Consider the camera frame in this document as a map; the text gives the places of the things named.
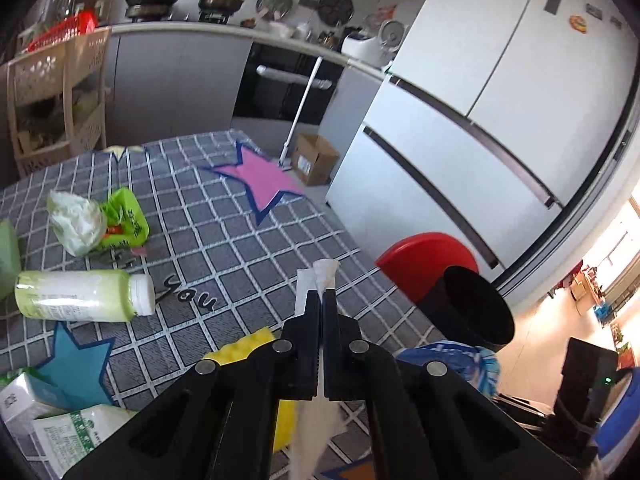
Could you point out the black wok on stove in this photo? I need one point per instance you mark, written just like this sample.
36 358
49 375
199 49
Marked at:
148 10

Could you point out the white refrigerator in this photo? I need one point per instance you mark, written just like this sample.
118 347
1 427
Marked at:
506 124

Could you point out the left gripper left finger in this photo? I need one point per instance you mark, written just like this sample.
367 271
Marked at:
216 421

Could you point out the grey checked tablecloth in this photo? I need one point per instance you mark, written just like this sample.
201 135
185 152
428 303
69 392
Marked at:
218 272

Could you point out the white green plastic bag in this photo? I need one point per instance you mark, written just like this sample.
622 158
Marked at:
78 223

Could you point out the brown pot on stove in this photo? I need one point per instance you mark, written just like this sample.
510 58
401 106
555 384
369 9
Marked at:
218 11

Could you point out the black trash bin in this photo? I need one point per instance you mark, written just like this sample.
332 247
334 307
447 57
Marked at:
464 307

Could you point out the cardboard box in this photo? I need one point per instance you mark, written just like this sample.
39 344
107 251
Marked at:
313 159

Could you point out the white green milk carton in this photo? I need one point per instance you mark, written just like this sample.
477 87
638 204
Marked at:
32 407

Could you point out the white stick vacuum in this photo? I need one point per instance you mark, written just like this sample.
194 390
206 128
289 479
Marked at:
300 105

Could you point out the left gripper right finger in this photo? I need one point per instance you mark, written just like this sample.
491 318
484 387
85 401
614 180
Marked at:
427 422

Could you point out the beige storage rack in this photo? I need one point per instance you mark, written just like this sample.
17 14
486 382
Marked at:
55 101

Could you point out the green snack wrapper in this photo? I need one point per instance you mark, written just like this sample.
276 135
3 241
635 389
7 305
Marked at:
126 226

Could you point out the green drink bottle white cap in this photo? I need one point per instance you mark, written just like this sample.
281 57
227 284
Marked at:
109 296

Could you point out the black built-in oven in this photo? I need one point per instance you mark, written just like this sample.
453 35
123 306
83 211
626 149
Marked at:
244 106

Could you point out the green wavy sponge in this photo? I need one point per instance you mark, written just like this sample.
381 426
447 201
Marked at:
10 258

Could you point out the red plastic stool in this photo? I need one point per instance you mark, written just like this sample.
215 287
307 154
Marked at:
415 263

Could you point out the blue plastic wrapper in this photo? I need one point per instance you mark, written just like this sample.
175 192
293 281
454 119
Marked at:
477 365

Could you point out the white rice cooker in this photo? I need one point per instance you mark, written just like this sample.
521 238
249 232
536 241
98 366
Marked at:
377 49

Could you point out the red plastic basket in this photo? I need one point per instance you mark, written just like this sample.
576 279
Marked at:
84 22

